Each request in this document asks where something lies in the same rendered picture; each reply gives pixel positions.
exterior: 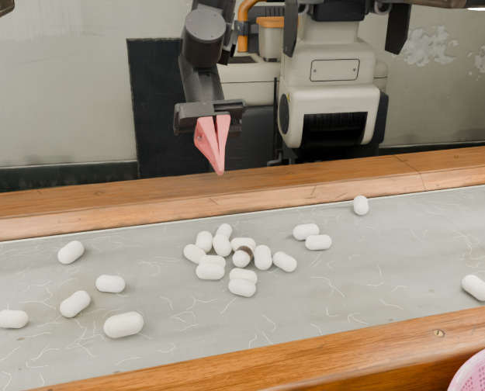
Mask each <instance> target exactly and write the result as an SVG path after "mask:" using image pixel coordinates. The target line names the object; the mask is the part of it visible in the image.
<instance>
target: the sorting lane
mask: <svg viewBox="0 0 485 391"><path fill-rule="evenodd" d="M367 200H368V205H369V210H368V212H367V213H366V214H363V215H359V214H357V213H356V212H355V211H354V205H353V201H354V200H352V201H346V202H333V203H326V204H320V205H312V206H300V207H293V208H286V209H274V210H267V211H261V212H253V213H241V214H234V215H227V216H215V217H208V218H201V219H194V220H182V221H175V222H168V223H156V224H149V225H142V226H135V227H123V228H116V229H109V230H97V231H90V232H83V233H76V234H64V235H57V236H50V237H38V238H31V239H24V240H11V241H5V242H0V312H1V311H3V310H21V311H24V312H25V313H26V314H27V316H28V321H27V323H26V325H25V326H24V327H20V328H12V327H6V328H3V327H0V391H21V390H26V389H34V388H38V387H42V386H50V385H55V384H59V383H64V382H72V381H76V380H80V379H88V378H93V377H97V376H102V375H110V374H114V373H118V372H126V371H131V370H135V369H143V368H148V367H152V366H156V365H164V364H169V363H173V362H181V361H186V360H190V359H195V358H202V357H207V356H211V355H219V354H224V353H228V352H233V351H240V350H245V349H249V348H257V347H262V346H266V345H271V344H278V343H283V342H287V341H295V340H300V339H304V338H309V337H316V336H321V335H325V334H333V333H338V332H342V331H347V330H354V329H359V328H363V327H371V326H376V325H380V324H388V323H392V322H397V321H402V320H409V319H414V318H418V317H426V316H431V315H435V314H440V313H447V312H452V311H457V310H464V309H469V308H473V307H478V306H485V301H481V300H478V299H477V298H476V297H474V296H473V295H472V294H470V293H468V292H467V291H466V290H465V289H464V288H463V287H462V280H463V279H464V278H465V277H466V276H467V275H475V276H476V277H478V278H479V279H480V280H482V281H483V282H485V185H478V186H470V187H464V188H457V189H444V190H438V191H430V192H419V193H411V194H405V195H392V196H385V197H379V198H371V199H367ZM225 223H226V224H229V225H230V226H231V228H232V233H231V235H230V237H229V239H228V240H229V242H231V241H232V240H233V239H234V238H243V237H246V238H251V239H253V240H254V241H255V244H256V246H255V248H256V247H257V246H259V245H265V246H267V247H268V248H269V249H270V251H271V257H272V258H273V255H274V254H275V253H276V252H278V251H282V252H284V253H286V254H287V255H289V256H291V257H293V258H294V259H295V260H296V268H295V269H294V270H293V271H291V272H286V271H285V270H283V269H282V268H280V267H278V266H276V265H275V264H274V263H273V261H272V265H271V266H270V267H269V268H268V269H266V270H261V269H259V268H257V267H256V265H255V256H254V255H253V258H252V259H251V261H250V262H249V264H248V265H247V266H245V267H243V268H241V269H245V270H250V271H253V272H254V273H255V274H256V275H257V282H256V283H255V287H256V290H255V294H254V295H253V296H249V297H246V296H240V295H237V294H234V293H232V292H231V291H230V290H229V287H228V286H229V282H230V272H231V271H232V270H233V269H235V268H239V267H237V266H236V265H235V264H234V263H233V256H234V252H235V251H233V250H232V249H231V252H230V254H229V255H228V256H226V257H223V258H224V259H225V262H226V264H225V267H224V268H223V269H224V275H223V277H222V278H221V279H217V280H214V279H201V278H199V277H198V275H197V274H196V269H197V267H198V266H199V264H196V263H194V262H193V261H191V260H189V259H188V258H187V257H186V256H185V255H184V249H185V247H186V246H187V245H189V244H194V245H196V239H197V236H198V234H199V233H200V232H202V231H207V232H209V233H211V235H212V237H213V238H214V237H215V236H216V232H217V231H218V229H219V227H220V226H221V225H222V224H225ZM309 223H314V224H316V225H317V226H318V228H319V231H320V232H319V234H318V235H328V236H329V237H330V238H331V241H332V244H331V246H330V247H329V248H328V249H325V250H313V251H312V250H310V249H308V248H307V246H306V240H297V239H296V238H295V237H294V236H293V230H294V228H295V227H296V226H298V225H304V224H309ZM74 240H76V241H79V242H81V243H82V244H83V246H84V251H83V254H82V255H81V256H80V257H78V258H77V259H76V260H74V261H73V262H72V263H70V264H63V263H61V262H60V261H59V259H58V253H59V251H60V249H62V248H63V247H65V246H66V245H67V244H69V243H70V242H72V241H74ZM254 250H255V249H254ZM101 275H112V276H120V277H122V278H123V280H124V282H125V287H124V289H123V290H122V291H121V292H102V291H100V290H98V289H97V287H96V280H97V278H98V277H99V276H101ZM77 291H85V292H87V293H88V294H89V296H90V303H89V305H88V306H87V307H85V308H84V309H83V310H81V311H80V312H79V313H77V314H76V315H75V316H73V317H65V316H63V315H62V313H61V311H60V306H61V304H62V302H63V301H64V300H66V299H67V298H69V297H70V296H72V295H73V294H74V293H76V292H77ZM129 312H137V313H139V314H140V315H141V316H142V317H143V320H144V325H143V327H142V328H141V330H140V331H139V332H138V333H136V334H131V335H127V336H123V337H118V338H112V337H109V336H108V335H106V333H105V331H104V324H105V322H106V321H107V319H109V318H110V317H112V316H115V315H119V314H123V313H129Z"/></svg>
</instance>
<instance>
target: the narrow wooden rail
mask: <svg viewBox="0 0 485 391"><path fill-rule="evenodd" d="M484 349H485V306H478V307H473V308H469V309H464V310H457V311H452V312H447V313H440V314H435V315H431V316H426V317H418V318H414V319H409V320H402V321H397V322H392V323H388V324H380V325H376V326H371V327H363V328H359V329H354V330H347V331H342V332H338V333H333V334H325V335H321V336H316V337H309V338H304V339H300V340H295V341H287V342H283V343H278V344H271V345H266V346H262V347H257V348H249V349H245V350H240V351H233V352H228V353H224V354H219V355H211V356H207V357H202V358H195V359H190V360H186V361H181V362H173V363H169V364H164V365H156V366H152V367H148V368H143V369H135V370H131V371H126V372H118V373H114V374H110V375H102V376H97V377H93V378H88V379H80V380H76V381H72V382H64V383H59V384H55V385H50V386H42V387H38V388H34V389H26V390H21V391H447V390H448V387H449V385H450V382H451V381H452V379H453V377H454V375H455V374H456V373H457V372H458V370H459V369H460V368H461V367H462V366H463V365H464V364H465V362H467V361H468V360H469V359H470V358H472V357H473V356H474V355H476V354H477V353H479V352H480V351H482V350H484Z"/></svg>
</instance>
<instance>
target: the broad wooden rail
mask: <svg viewBox="0 0 485 391"><path fill-rule="evenodd" d="M478 185H485V146H482V147H466V148H458V149H449V150H441V151H426V152H417V153H409V154H395V155H386V156H378V157H362V158H354V159H346V160H338V161H322V162H314V163H306V164H291V165H283V166H274V167H266V168H251V169H242V170H234V171H224V172H223V175H218V174H217V173H216V172H210V173H202V174H194V175H181V176H172V177H163V178H147V179H139V180H130V181H122V182H107V183H99V184H91V185H75V186H67V187H59V188H50V189H35V190H26V191H18V192H3V193H0V242H5V241H11V240H24V239H31V238H38V237H50V236H57V235H64V234H76V233H83V232H90V231H97V230H109V229H116V228H123V227H135V226H142V225H149V224H156V223H168V222H175V221H182V220H194V219H201V218H208V217H215V216H227V215H234V214H241V213H253V212H261V211H267V210H274V209H286V208H293V207H300V206H312V205H320V204H326V203H333V202H346V201H352V200H354V198H355V197H356V196H365V197H366V198H367V199H371V198H379V197H385V196H398V195H405V194H411V193H419V192H430V191H438V190H444V189H457V188H464V187H470V186H478Z"/></svg>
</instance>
